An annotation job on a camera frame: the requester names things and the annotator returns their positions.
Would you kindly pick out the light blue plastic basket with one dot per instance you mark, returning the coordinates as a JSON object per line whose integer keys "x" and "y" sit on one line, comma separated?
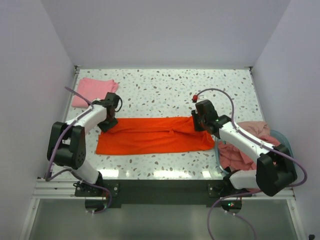
{"x": 276, "y": 138}

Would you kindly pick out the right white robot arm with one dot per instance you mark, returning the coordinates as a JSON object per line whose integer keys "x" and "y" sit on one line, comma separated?
{"x": 274, "y": 168}

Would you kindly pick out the aluminium frame rail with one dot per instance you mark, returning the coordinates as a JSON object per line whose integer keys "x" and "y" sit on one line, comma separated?
{"x": 64, "y": 189}

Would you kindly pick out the orange t shirt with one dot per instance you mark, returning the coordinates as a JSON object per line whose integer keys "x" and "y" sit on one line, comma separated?
{"x": 139, "y": 136}

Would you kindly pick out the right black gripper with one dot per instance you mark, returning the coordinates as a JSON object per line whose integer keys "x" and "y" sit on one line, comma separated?
{"x": 197, "y": 123}

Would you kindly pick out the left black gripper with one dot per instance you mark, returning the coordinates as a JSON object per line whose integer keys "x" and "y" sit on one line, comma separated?
{"x": 107, "y": 124}

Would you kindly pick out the beige pink t shirt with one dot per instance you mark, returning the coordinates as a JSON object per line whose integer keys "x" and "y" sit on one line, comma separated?
{"x": 259, "y": 129}

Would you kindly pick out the folded pink t shirt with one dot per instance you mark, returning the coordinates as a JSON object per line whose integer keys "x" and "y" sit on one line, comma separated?
{"x": 92, "y": 89}

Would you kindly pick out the dusty rose t shirt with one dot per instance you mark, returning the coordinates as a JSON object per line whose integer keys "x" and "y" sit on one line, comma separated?
{"x": 231, "y": 158}

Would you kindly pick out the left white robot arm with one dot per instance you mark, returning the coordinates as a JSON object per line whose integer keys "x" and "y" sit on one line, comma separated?
{"x": 67, "y": 143}

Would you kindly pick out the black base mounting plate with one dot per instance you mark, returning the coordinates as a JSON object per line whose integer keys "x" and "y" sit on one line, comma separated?
{"x": 154, "y": 192}

